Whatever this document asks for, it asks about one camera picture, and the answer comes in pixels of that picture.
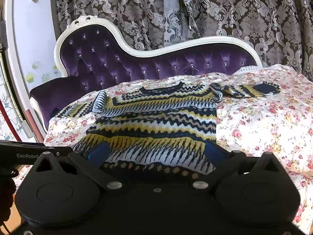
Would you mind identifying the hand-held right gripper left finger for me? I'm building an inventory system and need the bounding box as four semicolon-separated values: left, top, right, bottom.
33;141;123;191

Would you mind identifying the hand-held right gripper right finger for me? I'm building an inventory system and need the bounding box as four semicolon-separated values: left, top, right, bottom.
193;140;280;192

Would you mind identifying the yellow navy patterned knit sweater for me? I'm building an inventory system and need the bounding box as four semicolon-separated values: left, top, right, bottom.
57;81;282;177

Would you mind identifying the floral printed blanket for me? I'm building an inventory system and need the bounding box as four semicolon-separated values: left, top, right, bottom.
12;64;313;230

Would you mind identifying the purple tufted headboard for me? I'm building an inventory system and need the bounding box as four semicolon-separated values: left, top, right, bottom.
29;15;264;131

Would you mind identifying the dark damask patterned curtain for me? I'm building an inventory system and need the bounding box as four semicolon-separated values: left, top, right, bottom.
50;0;313;81

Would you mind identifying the grey sheer patterned curtain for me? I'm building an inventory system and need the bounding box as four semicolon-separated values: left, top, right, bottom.
163;0;196;47

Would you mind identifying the red cable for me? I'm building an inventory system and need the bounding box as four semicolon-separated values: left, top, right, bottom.
0;100;19;143

